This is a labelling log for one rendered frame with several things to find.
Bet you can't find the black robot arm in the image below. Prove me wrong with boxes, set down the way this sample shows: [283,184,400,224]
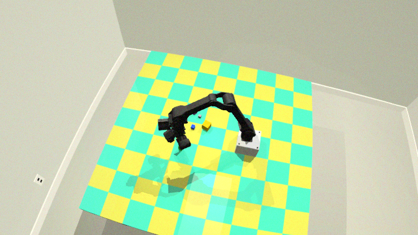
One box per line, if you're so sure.
[157,92,256,143]

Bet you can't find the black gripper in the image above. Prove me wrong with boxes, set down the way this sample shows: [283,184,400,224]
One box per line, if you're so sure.
[174,127,191,150]

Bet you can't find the yellow block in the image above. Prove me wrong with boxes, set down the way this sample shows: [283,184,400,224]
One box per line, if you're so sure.
[202,120,211,131]

